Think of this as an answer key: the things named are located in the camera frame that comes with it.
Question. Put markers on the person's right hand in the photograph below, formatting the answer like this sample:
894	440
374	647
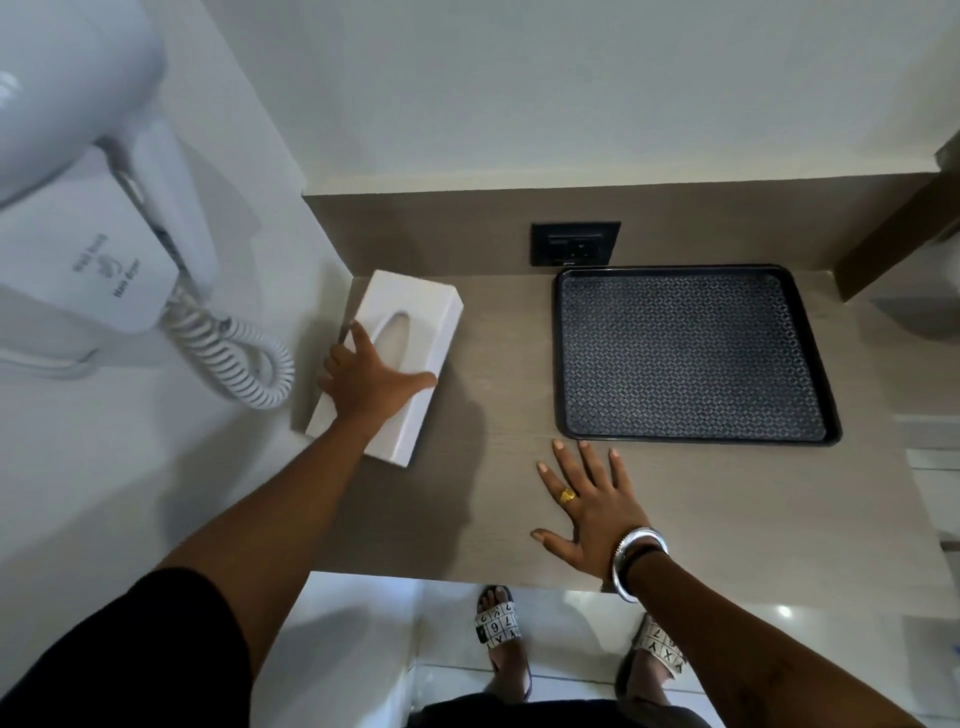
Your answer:
600	517

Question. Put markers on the person's left hand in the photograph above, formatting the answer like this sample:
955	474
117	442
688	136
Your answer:
360	382

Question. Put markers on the person's right middle finger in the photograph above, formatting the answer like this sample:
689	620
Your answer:
568	469

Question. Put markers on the person's right thumb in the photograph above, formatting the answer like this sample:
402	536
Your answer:
551	540

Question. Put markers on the person's right little finger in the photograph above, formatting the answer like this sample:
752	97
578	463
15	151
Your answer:
619	474

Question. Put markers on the person's left thumb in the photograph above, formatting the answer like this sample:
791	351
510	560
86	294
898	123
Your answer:
414	384

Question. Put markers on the white tissue box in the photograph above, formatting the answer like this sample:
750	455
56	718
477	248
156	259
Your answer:
420	337

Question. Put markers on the person's right forearm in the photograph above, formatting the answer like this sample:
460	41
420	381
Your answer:
742	645

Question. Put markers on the person's left forearm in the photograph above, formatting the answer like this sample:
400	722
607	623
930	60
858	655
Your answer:
277	517

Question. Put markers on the silver bangle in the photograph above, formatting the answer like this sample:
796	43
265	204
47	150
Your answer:
626	547

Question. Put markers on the black wrist band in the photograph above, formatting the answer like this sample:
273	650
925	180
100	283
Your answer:
645	553

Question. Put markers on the white patterned sandal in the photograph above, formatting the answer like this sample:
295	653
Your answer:
499	626
660	649

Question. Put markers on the black textured tray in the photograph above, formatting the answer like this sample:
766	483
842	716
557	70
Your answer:
694	352

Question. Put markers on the black shorts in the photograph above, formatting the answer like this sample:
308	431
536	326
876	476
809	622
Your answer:
555	714

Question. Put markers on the black shirt sleeve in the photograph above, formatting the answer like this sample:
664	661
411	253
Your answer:
127	660

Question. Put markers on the black wall power outlet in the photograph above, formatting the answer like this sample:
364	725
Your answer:
575	243

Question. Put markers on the white hair dryer wall mount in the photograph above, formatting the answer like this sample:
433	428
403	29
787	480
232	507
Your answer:
97	255

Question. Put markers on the white wall hair dryer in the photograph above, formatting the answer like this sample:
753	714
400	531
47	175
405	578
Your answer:
67	90

